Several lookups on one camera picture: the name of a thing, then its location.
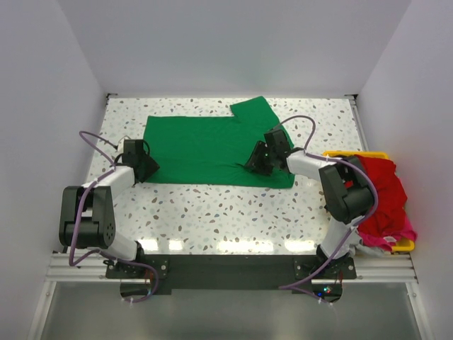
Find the yellow plastic bin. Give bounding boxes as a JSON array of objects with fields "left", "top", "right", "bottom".
[{"left": 321, "top": 150, "right": 415, "bottom": 253}]

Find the red t shirt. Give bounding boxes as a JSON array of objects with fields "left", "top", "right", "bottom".
[{"left": 358, "top": 155, "right": 407, "bottom": 238}]

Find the green t shirt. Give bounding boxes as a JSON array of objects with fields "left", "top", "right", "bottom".
[{"left": 143, "top": 96, "right": 294, "bottom": 189}]

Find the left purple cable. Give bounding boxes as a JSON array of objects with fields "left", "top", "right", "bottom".
[{"left": 68, "top": 130, "right": 160, "bottom": 304}]

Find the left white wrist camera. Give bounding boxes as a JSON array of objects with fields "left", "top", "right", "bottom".
[{"left": 116, "top": 136, "right": 130, "bottom": 153}]

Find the aluminium frame rail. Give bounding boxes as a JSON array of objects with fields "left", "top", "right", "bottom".
[{"left": 45, "top": 254, "right": 418, "bottom": 283}]

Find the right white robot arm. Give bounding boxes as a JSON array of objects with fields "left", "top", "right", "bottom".
[{"left": 245, "top": 129, "right": 379, "bottom": 278}]

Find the white grey t shirt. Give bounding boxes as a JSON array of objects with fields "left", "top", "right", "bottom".
[{"left": 350, "top": 242, "right": 386, "bottom": 258}]

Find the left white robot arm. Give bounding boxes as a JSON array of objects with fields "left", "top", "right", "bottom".
[{"left": 59, "top": 139, "right": 160, "bottom": 278}]

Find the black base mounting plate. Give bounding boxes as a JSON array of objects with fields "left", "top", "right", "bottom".
[{"left": 104, "top": 254, "right": 357, "bottom": 301}]

